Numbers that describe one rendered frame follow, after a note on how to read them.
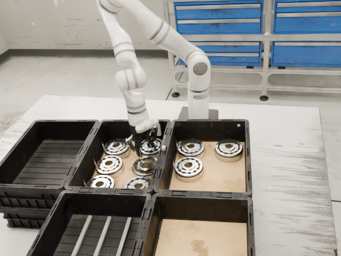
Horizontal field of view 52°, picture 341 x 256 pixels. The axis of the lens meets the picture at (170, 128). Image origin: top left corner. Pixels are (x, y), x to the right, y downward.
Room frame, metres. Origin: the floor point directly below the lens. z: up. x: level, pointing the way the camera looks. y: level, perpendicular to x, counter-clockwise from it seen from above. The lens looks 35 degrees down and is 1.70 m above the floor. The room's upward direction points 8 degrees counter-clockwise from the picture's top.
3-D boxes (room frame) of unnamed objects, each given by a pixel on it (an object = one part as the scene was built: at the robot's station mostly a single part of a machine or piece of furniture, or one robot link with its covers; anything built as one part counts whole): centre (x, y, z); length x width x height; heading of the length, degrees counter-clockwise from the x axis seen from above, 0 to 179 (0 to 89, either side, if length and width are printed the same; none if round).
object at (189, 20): (2.82, -0.50, 0.60); 0.72 x 0.03 x 0.56; 71
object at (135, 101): (1.08, 0.12, 1.13); 0.09 x 0.07 x 0.15; 99
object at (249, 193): (0.93, -0.11, 0.92); 0.40 x 0.30 x 0.02; 167
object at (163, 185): (0.93, -0.11, 0.87); 0.40 x 0.30 x 0.11; 167
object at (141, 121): (1.06, 0.10, 1.03); 0.11 x 0.09 x 0.06; 31
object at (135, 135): (1.08, 0.11, 0.96); 0.08 x 0.08 x 0.09
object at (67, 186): (1.00, 0.18, 0.92); 0.40 x 0.30 x 0.02; 167
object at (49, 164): (1.07, 0.47, 0.87); 0.40 x 0.30 x 0.11; 167
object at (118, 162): (1.02, 0.25, 0.86); 0.10 x 0.10 x 0.01
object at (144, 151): (1.10, 0.08, 0.86); 0.10 x 0.10 x 0.01
